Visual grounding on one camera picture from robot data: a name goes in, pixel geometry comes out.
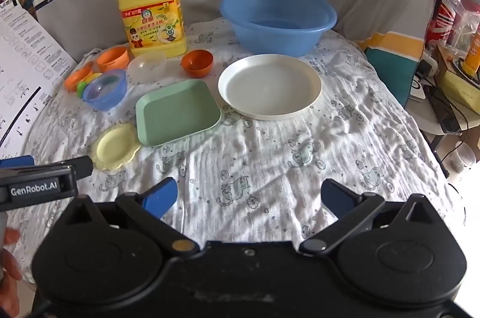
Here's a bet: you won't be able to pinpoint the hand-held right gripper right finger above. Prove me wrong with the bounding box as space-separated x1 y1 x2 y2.
300 179 448 256

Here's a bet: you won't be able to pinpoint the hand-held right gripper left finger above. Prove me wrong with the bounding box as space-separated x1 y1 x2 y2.
56 177 200 259

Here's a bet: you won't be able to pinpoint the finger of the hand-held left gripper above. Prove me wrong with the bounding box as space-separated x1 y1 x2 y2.
56 156 95 178
0 155 35 169

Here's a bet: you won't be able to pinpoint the yellow flower-shaped small plate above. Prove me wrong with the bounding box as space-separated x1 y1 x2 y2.
91 123 142 171

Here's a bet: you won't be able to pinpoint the blue transparent bowl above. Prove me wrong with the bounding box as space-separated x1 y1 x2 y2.
82 69 128 112

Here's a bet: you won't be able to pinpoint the green square plate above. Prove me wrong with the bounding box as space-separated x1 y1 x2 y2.
135 79 222 148

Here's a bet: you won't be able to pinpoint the clear plastic bowl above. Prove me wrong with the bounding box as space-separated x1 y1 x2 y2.
127 52 168 85

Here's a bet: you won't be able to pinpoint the white round plate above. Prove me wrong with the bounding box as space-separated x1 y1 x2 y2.
217 54 323 121

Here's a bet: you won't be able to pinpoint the small orange bowl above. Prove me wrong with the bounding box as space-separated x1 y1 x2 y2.
181 50 214 78

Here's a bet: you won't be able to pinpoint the person's left hand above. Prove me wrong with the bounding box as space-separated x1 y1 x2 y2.
0 227 24 318

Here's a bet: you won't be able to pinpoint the white cat-printed blanket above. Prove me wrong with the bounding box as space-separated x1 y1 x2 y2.
7 16 457 266

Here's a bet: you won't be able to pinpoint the orange toy pan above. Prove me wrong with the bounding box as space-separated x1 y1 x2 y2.
63 64 95 91

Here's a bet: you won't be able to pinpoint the white instruction sheet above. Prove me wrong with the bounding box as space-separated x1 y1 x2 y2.
0 0 78 163

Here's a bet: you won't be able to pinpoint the wide orange bowl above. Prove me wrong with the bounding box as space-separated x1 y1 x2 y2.
96 47 130 73

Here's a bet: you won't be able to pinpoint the clear plastic cup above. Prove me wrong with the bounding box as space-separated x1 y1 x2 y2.
448 141 477 173

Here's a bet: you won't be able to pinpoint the black power strip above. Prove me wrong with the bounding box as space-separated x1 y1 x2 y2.
427 85 463 134

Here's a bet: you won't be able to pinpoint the teal yellow striped cloth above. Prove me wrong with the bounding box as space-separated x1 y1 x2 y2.
359 32 427 107

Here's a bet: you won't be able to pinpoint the yellow detergent pump bottle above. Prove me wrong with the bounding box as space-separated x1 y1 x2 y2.
116 0 187 58

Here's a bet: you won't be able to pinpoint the yellow cardboard box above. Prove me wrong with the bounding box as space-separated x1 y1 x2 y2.
436 44 480 106

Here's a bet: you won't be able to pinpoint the blue plastic basin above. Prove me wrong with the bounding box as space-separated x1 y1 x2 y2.
219 0 337 57

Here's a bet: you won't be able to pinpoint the red drink cans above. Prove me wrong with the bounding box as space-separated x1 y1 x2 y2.
427 0 457 46

